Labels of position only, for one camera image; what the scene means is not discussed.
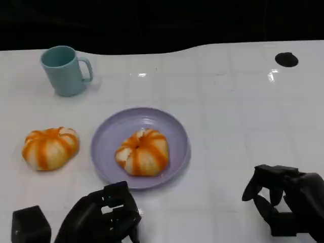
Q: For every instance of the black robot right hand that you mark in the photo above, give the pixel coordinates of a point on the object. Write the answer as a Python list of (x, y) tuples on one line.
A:
[(303, 200)]

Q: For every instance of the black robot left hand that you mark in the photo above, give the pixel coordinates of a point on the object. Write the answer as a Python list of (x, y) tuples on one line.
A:
[(88, 220)]

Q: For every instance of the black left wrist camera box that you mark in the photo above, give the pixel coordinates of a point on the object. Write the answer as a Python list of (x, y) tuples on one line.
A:
[(30, 225)]

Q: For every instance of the orange white toy bread roll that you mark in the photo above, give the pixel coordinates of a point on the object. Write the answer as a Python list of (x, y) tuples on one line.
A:
[(143, 153), (49, 149)]

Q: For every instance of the black round table grommet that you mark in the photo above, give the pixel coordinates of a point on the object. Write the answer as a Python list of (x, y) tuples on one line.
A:
[(286, 59)]

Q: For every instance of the lilac plate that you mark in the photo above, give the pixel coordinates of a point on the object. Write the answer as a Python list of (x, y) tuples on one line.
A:
[(108, 141)]

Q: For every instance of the pale green mug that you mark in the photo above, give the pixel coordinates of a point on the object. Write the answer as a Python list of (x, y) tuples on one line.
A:
[(65, 72)]

